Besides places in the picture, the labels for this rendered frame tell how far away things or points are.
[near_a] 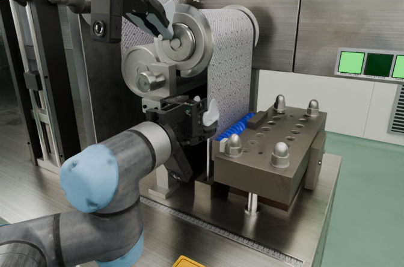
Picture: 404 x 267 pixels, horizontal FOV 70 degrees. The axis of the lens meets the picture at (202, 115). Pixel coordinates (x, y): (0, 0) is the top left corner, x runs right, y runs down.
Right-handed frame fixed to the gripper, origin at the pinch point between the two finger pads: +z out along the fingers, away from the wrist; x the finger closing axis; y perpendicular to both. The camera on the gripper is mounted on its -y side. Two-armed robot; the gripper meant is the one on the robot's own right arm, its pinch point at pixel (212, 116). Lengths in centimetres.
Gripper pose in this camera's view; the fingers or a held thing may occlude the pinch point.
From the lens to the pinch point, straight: 64.6
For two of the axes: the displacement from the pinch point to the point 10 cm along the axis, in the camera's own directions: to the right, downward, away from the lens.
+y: 0.0, -9.4, -3.5
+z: 5.1, -3.0, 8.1
